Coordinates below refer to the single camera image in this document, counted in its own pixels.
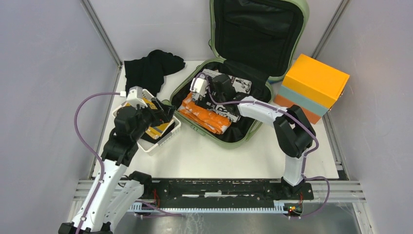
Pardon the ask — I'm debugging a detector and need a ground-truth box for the yellow black garment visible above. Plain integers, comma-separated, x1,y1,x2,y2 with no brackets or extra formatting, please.
143,97,175,139

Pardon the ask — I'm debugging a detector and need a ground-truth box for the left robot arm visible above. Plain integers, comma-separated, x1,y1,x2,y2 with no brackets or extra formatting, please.
58,97,175,234

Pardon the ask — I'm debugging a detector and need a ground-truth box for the purple cable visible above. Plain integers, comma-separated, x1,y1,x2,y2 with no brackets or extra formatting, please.
193,71,331,218
73,92,183,234

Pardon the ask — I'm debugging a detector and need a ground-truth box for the black cloth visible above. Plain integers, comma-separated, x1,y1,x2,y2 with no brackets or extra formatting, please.
124,50,186,96

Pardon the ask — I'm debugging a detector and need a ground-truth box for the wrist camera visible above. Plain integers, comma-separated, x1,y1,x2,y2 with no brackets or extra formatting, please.
126,86,148,109
189,78,208,97

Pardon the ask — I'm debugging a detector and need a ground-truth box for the black white newspaper-print garment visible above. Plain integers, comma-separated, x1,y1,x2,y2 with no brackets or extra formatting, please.
191,69,252,123

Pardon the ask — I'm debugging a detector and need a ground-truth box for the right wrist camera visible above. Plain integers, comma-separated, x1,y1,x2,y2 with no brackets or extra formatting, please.
189,78,208,97

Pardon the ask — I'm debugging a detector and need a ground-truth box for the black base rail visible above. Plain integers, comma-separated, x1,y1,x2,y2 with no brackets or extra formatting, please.
74,176,365,215

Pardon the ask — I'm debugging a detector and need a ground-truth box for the green hard-shell suitcase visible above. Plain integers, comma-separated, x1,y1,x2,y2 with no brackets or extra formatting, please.
168,0,310,149

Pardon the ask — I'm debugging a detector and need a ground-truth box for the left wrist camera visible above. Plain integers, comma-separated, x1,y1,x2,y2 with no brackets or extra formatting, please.
126,86,148,109

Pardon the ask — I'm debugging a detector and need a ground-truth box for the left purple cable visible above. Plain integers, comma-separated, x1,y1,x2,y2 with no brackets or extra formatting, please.
73,92,183,234

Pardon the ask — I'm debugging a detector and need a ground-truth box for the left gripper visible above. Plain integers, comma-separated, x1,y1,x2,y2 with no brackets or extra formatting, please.
132,97,176,140

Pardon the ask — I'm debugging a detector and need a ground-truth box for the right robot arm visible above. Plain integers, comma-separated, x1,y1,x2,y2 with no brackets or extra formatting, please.
190,72,319,199

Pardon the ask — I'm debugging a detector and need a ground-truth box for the orange blue stacked box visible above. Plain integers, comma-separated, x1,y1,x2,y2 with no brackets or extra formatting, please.
273,54,350,124

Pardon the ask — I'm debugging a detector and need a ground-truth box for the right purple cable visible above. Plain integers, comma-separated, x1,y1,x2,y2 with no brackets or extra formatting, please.
193,71,331,218

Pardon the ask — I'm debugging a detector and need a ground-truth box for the white plastic basket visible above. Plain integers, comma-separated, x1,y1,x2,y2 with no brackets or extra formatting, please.
112,89,182,156

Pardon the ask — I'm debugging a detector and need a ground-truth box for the orange white garment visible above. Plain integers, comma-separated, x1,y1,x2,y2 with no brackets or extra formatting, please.
178,93,231,135

